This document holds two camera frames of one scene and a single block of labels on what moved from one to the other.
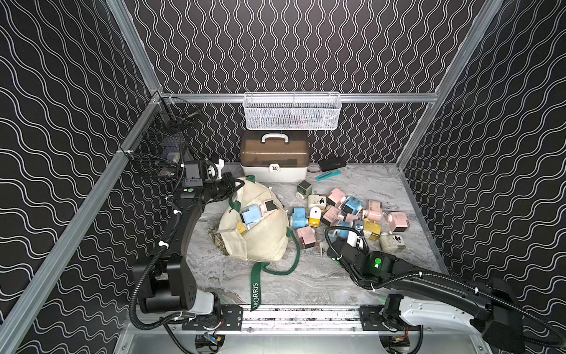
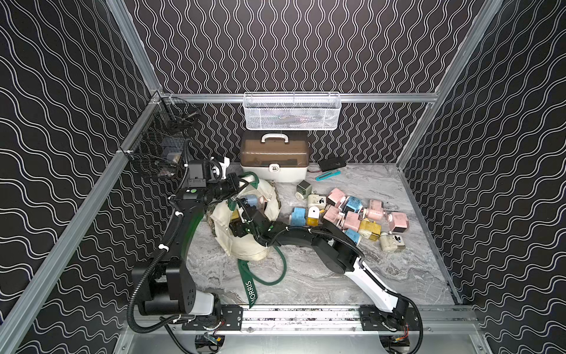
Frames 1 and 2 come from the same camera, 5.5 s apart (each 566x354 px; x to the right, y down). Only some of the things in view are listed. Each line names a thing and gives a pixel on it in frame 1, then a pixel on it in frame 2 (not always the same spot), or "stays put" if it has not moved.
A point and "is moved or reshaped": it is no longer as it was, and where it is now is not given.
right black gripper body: [362, 251] to [242, 228]
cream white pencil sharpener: [316, 200] stays put
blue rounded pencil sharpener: [299, 217] stays put
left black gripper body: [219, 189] stays put
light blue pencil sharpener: [252, 215] is moved or reshaped
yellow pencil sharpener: [315, 217] stays put
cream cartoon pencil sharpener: [391, 243] stays put
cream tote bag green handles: [254, 228] is moved or reshaped
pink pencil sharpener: [335, 196] stays put
